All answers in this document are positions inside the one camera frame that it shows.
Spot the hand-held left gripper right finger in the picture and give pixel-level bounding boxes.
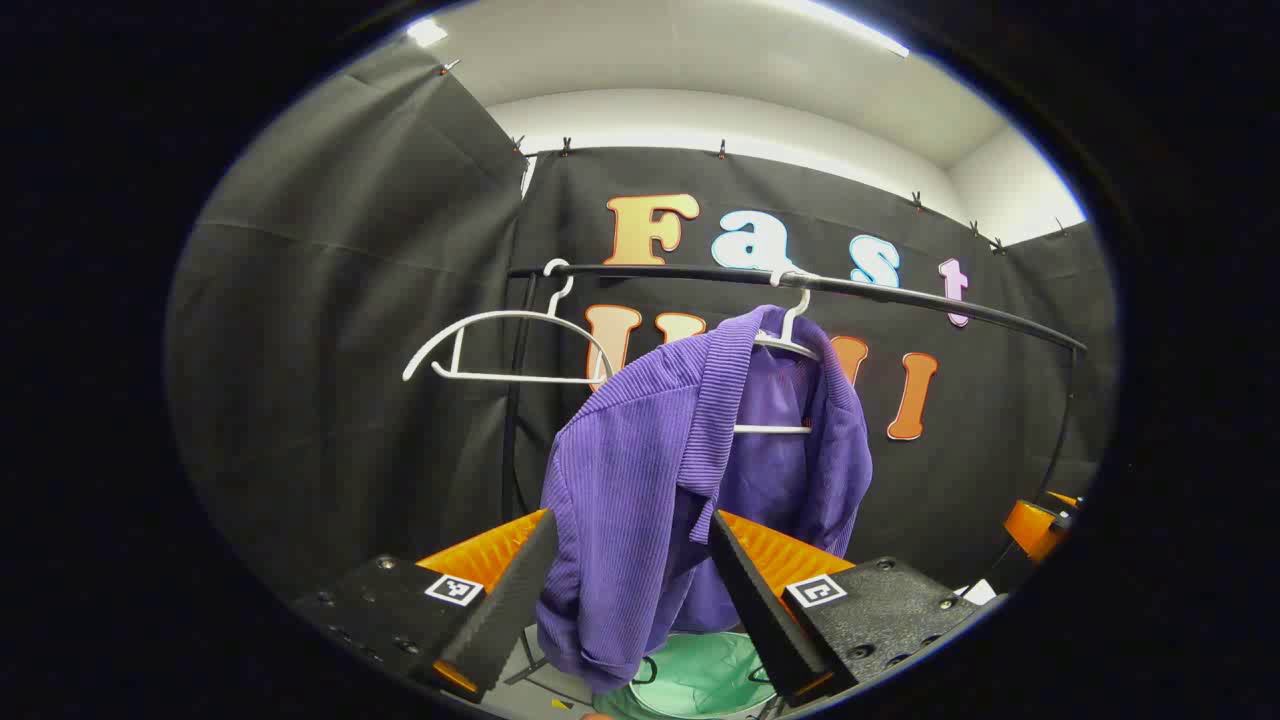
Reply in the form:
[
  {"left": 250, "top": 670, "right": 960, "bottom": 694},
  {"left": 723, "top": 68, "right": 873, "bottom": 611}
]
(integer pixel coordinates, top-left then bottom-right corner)
[{"left": 706, "top": 508, "right": 1006, "bottom": 706}]

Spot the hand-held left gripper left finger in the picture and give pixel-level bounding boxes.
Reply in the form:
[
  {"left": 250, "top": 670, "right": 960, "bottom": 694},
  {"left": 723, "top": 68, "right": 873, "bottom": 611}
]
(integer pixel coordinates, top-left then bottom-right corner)
[{"left": 295, "top": 508, "right": 559, "bottom": 703}]

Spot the green laundry hamper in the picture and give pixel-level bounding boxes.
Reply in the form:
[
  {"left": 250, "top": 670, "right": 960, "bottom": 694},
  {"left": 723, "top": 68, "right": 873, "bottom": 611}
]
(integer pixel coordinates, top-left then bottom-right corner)
[{"left": 600, "top": 630, "right": 783, "bottom": 720}]

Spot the purple ribbed cardigan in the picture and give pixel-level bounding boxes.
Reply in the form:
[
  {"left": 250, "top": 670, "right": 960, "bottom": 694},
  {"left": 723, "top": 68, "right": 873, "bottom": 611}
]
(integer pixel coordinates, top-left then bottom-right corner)
[{"left": 535, "top": 305, "right": 874, "bottom": 696}]

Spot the white clothes hanger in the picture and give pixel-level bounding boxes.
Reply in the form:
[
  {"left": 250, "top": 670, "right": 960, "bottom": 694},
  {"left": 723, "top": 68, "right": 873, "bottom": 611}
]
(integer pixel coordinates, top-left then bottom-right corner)
[
  {"left": 402, "top": 259, "right": 616, "bottom": 386},
  {"left": 733, "top": 270, "right": 823, "bottom": 436}
]

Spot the empty white clothes hanger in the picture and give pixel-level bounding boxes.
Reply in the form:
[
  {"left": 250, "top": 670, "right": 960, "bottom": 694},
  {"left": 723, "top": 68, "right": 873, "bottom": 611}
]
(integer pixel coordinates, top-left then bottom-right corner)
[{"left": 402, "top": 259, "right": 616, "bottom": 386}]

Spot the black clothes rack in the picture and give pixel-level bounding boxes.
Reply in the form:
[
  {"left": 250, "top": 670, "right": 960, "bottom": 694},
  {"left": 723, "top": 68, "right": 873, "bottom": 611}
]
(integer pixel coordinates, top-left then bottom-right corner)
[{"left": 500, "top": 263, "right": 1089, "bottom": 521}]

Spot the black backdrop cloth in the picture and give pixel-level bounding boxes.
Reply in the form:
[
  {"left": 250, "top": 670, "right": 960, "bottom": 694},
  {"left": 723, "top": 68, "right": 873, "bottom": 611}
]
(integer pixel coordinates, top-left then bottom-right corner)
[
  {"left": 165, "top": 40, "right": 531, "bottom": 601},
  {"left": 505, "top": 145, "right": 1119, "bottom": 601}
]

